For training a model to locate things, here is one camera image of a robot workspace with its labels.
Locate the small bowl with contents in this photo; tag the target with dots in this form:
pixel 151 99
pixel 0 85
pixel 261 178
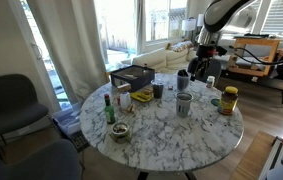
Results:
pixel 120 132

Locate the green glass bottle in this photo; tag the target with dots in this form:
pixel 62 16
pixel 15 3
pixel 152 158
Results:
pixel 109 113

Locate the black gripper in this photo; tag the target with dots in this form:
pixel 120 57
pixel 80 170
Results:
pixel 203 61

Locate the small wooden pieces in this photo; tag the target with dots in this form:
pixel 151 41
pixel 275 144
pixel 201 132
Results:
pixel 130 108

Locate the beige curtain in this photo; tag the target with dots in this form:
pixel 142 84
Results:
pixel 71 43

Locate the dark grey upholstered chair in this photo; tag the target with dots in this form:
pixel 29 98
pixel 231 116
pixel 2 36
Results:
pixel 11 103

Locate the small red packet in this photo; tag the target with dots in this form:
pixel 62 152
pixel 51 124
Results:
pixel 170 88

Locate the green round lid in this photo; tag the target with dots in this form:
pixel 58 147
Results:
pixel 214 102

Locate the wooden side table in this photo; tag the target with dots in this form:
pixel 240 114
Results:
pixel 257 56

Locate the white pill bottle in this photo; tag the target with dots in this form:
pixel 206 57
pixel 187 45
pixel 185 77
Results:
pixel 210 82

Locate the cream sofa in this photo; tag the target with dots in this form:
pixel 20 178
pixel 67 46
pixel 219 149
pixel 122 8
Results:
pixel 154 58

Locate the clear plastic storage bin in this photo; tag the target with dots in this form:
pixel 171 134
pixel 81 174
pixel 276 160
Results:
pixel 69 125

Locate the grey-blue upholstered chair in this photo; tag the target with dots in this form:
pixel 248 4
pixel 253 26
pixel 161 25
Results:
pixel 31 161
pixel 214 68

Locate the patterned throw pillow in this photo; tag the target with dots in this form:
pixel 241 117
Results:
pixel 182 46

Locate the white lamp shade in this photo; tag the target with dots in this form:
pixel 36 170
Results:
pixel 200 20
pixel 188 24

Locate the black plastic object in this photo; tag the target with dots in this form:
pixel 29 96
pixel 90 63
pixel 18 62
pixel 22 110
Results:
pixel 182 73

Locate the amber vitamin bottle yellow lid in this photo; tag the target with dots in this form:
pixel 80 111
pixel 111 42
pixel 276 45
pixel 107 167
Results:
pixel 228 101

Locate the white plastic bottle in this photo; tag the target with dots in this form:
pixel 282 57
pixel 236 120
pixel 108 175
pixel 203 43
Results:
pixel 125 101

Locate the light wooden bench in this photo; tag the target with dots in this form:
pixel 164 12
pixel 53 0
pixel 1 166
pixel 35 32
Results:
pixel 252 158

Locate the navy blue open box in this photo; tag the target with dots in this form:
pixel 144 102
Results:
pixel 137 81

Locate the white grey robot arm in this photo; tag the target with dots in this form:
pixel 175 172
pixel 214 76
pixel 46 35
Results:
pixel 219 13

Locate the dark bottle red cap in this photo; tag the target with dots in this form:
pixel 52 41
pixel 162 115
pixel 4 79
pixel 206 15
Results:
pixel 145 68

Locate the low black bench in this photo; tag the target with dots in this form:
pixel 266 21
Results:
pixel 267 82

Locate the metallic cup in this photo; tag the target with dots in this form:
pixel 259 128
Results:
pixel 183 105

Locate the small wooden block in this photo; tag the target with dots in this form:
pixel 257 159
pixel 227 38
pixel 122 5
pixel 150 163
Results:
pixel 123 87

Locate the black table base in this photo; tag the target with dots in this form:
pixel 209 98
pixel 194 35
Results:
pixel 164 175

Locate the clear plastic cup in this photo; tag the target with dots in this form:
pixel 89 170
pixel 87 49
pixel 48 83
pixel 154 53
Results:
pixel 182 84

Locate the yellow thank you card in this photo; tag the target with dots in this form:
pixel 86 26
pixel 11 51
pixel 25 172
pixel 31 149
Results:
pixel 141 96

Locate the dark filled plastic cup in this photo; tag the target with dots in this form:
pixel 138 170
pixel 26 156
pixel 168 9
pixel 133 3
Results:
pixel 157 90

